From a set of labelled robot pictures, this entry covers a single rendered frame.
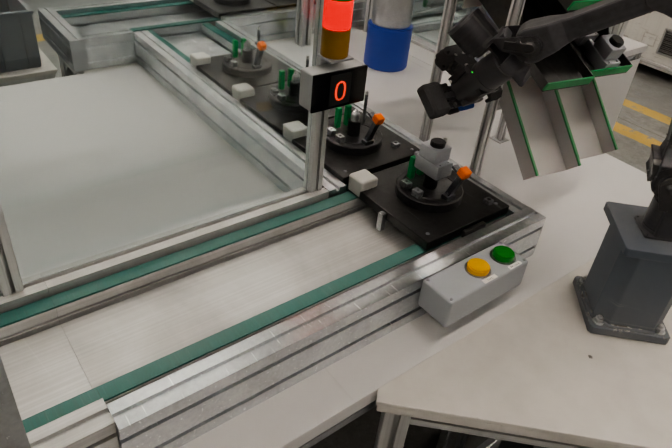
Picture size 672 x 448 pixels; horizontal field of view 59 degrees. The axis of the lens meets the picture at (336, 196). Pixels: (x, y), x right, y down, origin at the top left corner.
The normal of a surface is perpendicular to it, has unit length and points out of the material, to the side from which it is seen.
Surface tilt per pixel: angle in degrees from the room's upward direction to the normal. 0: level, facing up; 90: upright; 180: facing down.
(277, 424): 0
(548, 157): 45
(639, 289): 90
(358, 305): 0
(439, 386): 0
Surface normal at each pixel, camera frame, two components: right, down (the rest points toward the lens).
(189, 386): 0.09, -0.83
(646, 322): -0.13, 0.55
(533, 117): 0.39, -0.21
